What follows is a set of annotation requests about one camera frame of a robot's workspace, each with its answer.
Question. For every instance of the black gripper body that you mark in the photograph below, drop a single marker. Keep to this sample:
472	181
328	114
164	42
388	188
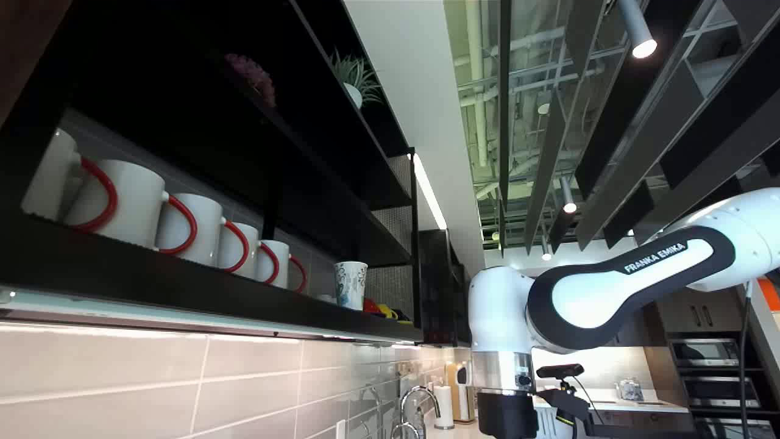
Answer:
506	416

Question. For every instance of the floral paper cup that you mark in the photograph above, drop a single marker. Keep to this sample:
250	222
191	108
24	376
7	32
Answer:
351	284

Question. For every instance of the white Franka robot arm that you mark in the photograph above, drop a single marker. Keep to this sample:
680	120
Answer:
618	284

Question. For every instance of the chrome kitchen faucet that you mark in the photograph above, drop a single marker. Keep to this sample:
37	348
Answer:
414	399

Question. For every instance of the small colourful shelf item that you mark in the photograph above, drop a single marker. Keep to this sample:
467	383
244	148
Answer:
380	309

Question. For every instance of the black staircase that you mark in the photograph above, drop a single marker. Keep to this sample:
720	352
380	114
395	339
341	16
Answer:
708	375

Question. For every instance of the ceiling spot lamp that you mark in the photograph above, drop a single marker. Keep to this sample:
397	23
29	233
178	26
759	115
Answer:
568	199
636	32

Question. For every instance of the green potted plant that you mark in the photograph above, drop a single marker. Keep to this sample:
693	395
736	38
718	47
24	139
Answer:
357	78

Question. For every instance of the under shelf light strip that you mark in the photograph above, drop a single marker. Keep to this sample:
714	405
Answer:
123	312

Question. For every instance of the black camera on stand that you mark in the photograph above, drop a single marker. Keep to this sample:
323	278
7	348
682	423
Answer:
561	371

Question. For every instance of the black wall shelf unit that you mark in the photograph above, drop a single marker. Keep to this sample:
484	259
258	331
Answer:
162	272

